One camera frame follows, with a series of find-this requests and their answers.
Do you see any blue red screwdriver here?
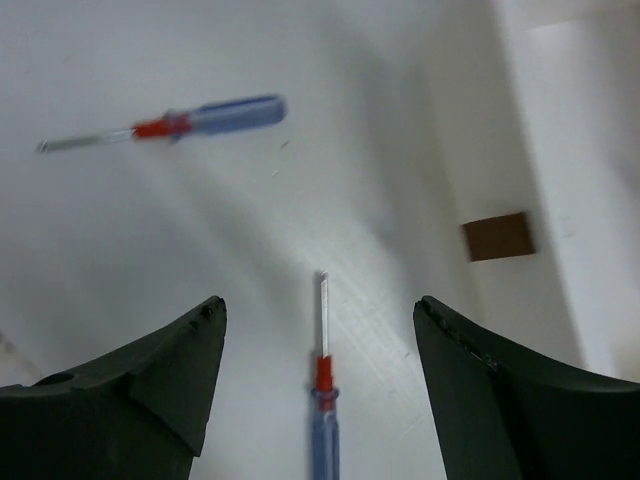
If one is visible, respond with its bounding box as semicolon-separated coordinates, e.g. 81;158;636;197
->
310;271;340;480
36;94;287;154

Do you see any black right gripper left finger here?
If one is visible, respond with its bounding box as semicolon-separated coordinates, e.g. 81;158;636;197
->
1;296;226;479

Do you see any white drawer container box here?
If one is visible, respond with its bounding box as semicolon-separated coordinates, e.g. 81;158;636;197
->
398;1;639;381

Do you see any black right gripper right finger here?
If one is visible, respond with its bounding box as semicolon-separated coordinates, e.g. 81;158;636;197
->
413;296;639;479

